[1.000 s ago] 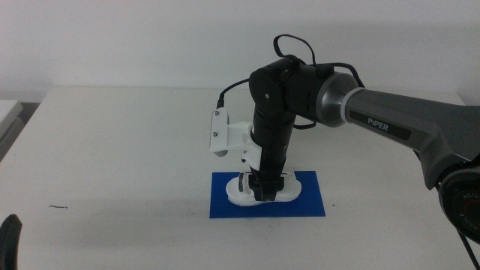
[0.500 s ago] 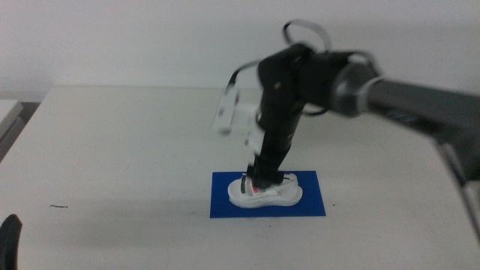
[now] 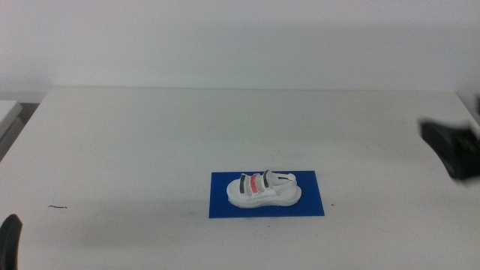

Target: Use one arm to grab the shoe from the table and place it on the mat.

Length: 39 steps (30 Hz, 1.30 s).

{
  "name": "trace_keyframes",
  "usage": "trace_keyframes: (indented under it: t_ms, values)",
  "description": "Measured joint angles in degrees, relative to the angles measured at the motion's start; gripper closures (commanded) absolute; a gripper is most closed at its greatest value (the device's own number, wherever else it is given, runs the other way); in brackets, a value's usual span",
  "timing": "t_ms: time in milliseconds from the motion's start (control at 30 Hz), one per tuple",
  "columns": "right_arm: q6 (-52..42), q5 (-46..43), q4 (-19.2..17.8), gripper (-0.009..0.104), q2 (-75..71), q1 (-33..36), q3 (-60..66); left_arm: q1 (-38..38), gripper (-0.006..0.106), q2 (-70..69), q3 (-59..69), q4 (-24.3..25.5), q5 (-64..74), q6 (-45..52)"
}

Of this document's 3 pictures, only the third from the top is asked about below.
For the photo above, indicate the blue rectangular mat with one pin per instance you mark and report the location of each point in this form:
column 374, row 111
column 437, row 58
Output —
column 221, row 206

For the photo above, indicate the small dark thread scrap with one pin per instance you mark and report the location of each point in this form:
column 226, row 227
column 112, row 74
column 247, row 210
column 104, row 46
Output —
column 57, row 206

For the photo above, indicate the white side table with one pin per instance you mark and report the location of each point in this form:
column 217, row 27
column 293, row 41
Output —
column 7, row 112

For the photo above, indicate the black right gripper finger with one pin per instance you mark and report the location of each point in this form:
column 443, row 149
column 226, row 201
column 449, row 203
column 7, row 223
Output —
column 435, row 137

